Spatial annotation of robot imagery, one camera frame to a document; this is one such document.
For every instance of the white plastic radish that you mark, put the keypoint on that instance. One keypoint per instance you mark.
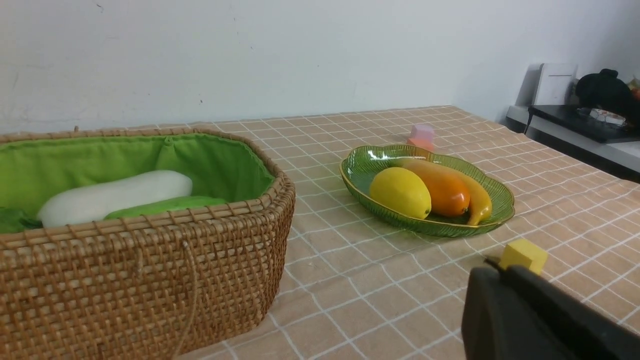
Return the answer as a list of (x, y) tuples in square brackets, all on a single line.
[(87, 204)]

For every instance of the pink foam cube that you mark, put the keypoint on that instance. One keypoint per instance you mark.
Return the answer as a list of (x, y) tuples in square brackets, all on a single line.
[(422, 132)]

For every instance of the white box on table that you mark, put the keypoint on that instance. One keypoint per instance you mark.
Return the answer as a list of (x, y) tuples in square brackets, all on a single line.
[(547, 84)]

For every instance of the black side table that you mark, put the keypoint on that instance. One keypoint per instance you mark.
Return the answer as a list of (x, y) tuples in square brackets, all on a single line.
[(567, 129)]

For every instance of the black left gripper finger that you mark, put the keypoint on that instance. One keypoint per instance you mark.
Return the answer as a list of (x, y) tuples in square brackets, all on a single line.
[(514, 314)]

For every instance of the green glass leaf plate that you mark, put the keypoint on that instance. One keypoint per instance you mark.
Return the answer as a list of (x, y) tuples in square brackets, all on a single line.
[(364, 162)]

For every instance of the yellow foam cube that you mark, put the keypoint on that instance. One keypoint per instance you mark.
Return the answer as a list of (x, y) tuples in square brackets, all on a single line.
[(525, 253)]

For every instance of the woven rattan basket green lining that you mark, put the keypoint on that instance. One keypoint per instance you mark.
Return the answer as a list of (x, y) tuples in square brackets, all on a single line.
[(152, 286)]

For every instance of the yellow plastic lemon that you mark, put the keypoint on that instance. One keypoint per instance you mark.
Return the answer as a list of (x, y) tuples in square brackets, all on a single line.
[(402, 191)]

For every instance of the orange plastic mango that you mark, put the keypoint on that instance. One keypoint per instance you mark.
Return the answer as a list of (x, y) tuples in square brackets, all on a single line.
[(449, 195)]

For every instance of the black bag on table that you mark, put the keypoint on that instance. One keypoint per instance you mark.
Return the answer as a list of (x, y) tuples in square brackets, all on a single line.
[(604, 90)]

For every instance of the checkered beige tablecloth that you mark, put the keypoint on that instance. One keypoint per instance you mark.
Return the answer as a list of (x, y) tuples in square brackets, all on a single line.
[(356, 288)]

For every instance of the yellow plastic banana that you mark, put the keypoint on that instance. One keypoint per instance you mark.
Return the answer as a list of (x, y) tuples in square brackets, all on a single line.
[(481, 206)]

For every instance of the red foam cube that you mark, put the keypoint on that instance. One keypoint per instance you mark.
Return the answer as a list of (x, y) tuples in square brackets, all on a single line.
[(422, 143)]

